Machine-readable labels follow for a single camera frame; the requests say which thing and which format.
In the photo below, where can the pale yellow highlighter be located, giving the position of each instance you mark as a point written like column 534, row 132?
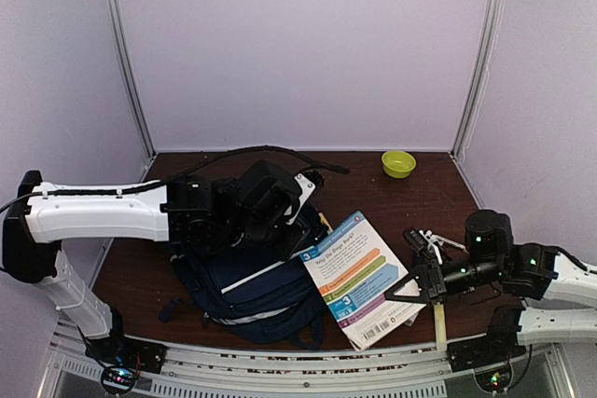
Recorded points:
column 440, row 327

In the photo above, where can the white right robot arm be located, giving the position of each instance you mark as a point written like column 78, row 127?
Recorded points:
column 529, row 270

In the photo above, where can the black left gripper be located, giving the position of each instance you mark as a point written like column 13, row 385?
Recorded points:
column 287, row 248

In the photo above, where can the blue striped reader book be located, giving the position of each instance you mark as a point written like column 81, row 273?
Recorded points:
column 352, row 268

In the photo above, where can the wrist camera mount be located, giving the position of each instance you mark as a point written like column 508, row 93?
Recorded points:
column 309, row 182
column 433, row 246

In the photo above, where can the grey marker pen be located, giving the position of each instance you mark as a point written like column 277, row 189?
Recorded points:
column 454, row 244

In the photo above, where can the yellow pink spine paperback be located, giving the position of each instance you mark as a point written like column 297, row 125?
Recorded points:
column 325, row 223

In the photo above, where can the lime green plastic bowl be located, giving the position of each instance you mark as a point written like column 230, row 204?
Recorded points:
column 398, row 164

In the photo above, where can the aluminium corner post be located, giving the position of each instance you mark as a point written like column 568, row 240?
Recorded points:
column 479, row 77
column 130, row 85

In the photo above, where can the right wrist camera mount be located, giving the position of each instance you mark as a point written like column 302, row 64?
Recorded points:
column 433, row 246

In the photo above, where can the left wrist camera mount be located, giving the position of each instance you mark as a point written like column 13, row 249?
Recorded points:
column 309, row 182

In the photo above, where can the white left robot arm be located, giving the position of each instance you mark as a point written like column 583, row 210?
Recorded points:
column 180, row 209

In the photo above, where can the right aluminium corner post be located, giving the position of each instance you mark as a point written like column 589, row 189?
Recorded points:
column 479, row 77

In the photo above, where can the left aluminium corner post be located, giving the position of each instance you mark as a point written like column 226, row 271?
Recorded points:
column 130, row 85

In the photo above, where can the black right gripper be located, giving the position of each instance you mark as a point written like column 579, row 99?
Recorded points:
column 434, row 275

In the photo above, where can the navy blue student backpack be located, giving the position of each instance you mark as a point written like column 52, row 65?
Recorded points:
column 252, row 293

